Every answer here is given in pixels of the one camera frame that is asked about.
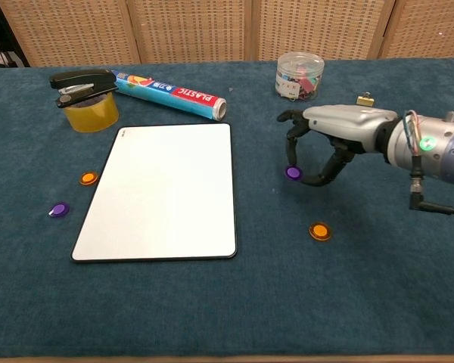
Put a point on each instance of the yellow clear tape roll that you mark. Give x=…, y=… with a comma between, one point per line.
x=94, y=117

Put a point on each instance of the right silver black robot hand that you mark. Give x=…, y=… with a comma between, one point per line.
x=344, y=121

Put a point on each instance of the blue plastic wrap roll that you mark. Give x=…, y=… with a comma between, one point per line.
x=174, y=96

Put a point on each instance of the clear jar of binder clips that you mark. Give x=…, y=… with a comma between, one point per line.
x=299, y=75

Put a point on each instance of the orange round magnet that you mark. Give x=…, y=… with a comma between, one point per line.
x=88, y=178
x=320, y=230

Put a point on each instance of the purple round magnet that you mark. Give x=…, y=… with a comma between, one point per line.
x=294, y=172
x=59, y=209

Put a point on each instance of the black stapler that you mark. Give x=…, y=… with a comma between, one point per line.
x=87, y=79

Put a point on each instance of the white rectangular board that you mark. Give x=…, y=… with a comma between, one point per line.
x=162, y=193

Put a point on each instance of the wicker folding screen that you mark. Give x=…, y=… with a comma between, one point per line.
x=193, y=30

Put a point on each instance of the blue table mat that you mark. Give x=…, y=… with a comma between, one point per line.
x=325, y=287

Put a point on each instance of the gold binder clip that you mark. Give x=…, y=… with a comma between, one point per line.
x=365, y=100

